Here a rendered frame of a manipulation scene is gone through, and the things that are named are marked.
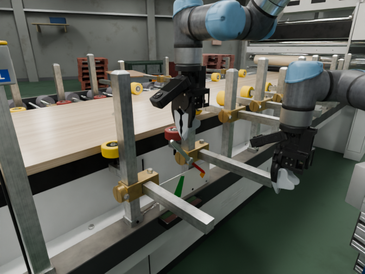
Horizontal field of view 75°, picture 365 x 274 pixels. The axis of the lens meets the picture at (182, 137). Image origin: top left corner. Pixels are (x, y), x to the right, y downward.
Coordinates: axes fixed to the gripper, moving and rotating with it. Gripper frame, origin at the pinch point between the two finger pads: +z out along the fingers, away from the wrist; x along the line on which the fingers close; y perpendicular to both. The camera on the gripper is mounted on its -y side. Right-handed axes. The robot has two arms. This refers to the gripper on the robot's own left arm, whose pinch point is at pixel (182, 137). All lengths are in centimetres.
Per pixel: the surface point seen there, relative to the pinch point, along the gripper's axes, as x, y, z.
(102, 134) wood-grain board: 35.2, -10.4, 6.3
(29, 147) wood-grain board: 38, -34, 6
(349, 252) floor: -30, 112, 97
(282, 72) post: 16, 83, -12
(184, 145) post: 9.0, 8.4, 8.0
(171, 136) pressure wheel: 18.2, 9.7, 7.5
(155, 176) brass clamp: 4.7, -7.1, 12.5
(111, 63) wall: 919, 389, 36
